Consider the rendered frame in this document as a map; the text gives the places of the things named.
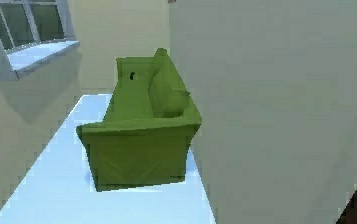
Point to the green sofa cushion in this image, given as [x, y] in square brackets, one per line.
[167, 95]

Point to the green sofa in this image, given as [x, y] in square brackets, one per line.
[136, 150]

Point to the white framed window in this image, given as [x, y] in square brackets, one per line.
[26, 30]

